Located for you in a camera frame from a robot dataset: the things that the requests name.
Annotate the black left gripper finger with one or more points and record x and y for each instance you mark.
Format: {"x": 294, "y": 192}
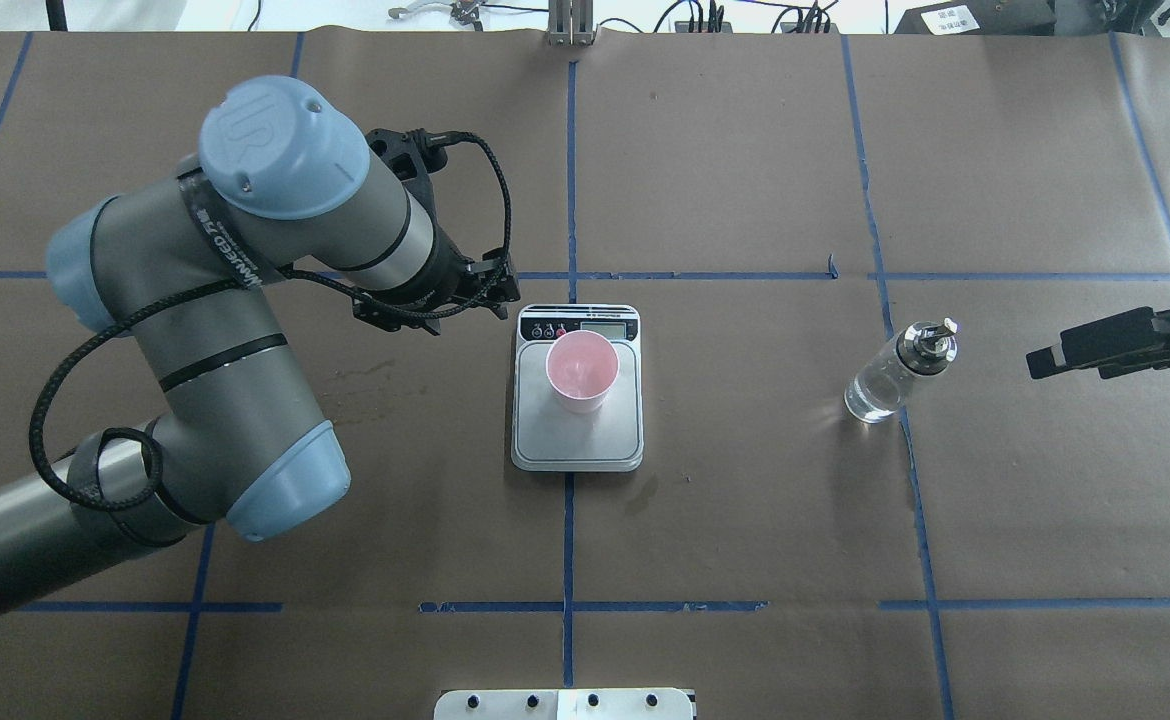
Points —
{"x": 493, "y": 267}
{"x": 499, "y": 297}

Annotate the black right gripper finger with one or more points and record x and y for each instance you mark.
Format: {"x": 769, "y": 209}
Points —
{"x": 1119, "y": 344}

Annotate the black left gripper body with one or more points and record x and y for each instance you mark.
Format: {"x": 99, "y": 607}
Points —
{"x": 442, "y": 281}

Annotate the glass sauce bottle metal spout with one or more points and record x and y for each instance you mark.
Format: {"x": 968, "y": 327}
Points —
{"x": 912, "y": 360}

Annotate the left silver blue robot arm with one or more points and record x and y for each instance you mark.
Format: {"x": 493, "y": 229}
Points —
{"x": 282, "y": 187}

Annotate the pink plastic cup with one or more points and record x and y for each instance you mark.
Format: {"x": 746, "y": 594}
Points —
{"x": 582, "y": 367}

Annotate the digital kitchen scale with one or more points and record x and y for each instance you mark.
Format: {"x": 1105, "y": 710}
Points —
{"x": 544, "y": 437}

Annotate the aluminium frame post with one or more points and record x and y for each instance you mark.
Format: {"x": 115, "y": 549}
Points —
{"x": 571, "y": 23}

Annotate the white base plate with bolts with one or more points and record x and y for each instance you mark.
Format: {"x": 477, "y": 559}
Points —
{"x": 568, "y": 703}

